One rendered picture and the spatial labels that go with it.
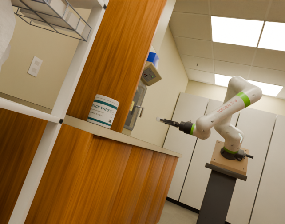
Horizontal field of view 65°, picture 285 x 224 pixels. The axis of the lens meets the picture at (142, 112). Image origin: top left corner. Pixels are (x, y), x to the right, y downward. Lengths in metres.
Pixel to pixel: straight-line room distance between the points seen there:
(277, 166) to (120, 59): 3.64
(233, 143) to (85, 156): 1.32
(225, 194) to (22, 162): 1.51
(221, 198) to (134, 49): 1.36
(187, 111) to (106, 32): 3.20
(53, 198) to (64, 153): 0.18
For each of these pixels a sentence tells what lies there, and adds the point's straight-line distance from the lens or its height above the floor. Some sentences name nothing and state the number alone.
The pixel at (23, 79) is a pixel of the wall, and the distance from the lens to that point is 1.55.
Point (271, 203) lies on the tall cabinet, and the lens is 4.68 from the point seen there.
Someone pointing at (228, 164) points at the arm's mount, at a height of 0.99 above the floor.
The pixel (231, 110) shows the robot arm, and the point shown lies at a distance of 1.68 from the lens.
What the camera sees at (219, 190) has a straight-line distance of 2.03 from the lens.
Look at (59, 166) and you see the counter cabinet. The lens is 1.00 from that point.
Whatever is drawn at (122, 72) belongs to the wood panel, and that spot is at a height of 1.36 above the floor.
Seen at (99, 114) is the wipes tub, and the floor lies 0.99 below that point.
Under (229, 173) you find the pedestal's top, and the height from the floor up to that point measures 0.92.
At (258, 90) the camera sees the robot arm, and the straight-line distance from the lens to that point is 1.77.
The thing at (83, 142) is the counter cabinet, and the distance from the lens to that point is 0.94.
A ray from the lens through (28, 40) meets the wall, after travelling 1.54.
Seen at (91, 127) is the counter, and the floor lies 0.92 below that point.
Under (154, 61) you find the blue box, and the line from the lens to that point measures 1.77.
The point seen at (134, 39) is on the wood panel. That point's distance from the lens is 1.75.
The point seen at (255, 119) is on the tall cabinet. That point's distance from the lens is 4.72.
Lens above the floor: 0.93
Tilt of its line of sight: 7 degrees up
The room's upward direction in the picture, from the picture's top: 19 degrees clockwise
